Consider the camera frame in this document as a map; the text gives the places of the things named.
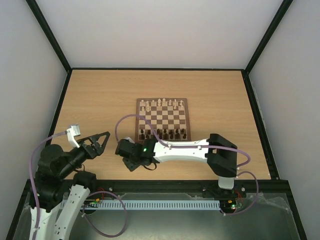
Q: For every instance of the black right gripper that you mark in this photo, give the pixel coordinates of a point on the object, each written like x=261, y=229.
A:
x=128, y=162

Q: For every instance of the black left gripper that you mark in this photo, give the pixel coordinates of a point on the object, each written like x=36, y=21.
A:
x=99, y=149

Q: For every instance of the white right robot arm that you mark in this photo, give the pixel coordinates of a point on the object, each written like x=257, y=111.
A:
x=216, y=151

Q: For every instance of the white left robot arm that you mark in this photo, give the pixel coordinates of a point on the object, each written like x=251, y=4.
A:
x=60, y=187

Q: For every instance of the wooden chess board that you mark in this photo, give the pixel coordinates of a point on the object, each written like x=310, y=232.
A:
x=169, y=123

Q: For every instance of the clear plastic sheet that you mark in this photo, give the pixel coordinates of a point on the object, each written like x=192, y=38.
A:
x=275, y=200

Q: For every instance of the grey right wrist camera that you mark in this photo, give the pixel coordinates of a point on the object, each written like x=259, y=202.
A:
x=129, y=139

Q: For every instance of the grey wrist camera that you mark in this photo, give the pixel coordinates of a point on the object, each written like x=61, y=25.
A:
x=72, y=132
x=129, y=139

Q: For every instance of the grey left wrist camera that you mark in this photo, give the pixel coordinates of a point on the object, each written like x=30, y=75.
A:
x=72, y=132

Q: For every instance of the white slotted cable duct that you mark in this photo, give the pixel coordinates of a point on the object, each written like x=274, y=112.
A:
x=156, y=205

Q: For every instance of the black enclosure frame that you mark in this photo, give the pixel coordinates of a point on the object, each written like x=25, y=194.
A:
x=275, y=183

